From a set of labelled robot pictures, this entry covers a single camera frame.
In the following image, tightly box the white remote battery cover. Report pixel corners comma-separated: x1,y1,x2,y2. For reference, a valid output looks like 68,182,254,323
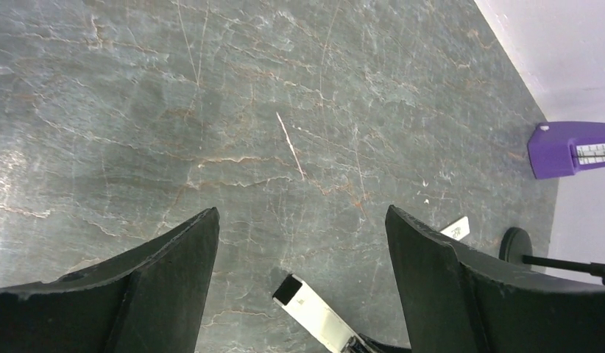
439,216,470,241

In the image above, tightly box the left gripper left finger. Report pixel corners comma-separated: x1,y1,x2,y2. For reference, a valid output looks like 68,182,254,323
0,207,219,352

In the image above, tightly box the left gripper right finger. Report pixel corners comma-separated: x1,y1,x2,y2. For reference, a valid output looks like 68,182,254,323
385,206,605,352

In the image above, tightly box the purple metronome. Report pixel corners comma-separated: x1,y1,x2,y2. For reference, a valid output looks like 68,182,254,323
527,121,605,179

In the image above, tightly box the white remote control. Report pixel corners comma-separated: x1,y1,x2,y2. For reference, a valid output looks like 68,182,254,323
272,274,373,353

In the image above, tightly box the black stand with pink head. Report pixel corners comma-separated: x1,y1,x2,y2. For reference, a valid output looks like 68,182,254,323
498,226,605,287

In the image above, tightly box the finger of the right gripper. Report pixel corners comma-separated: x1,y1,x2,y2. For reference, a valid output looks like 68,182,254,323
359,334,412,353

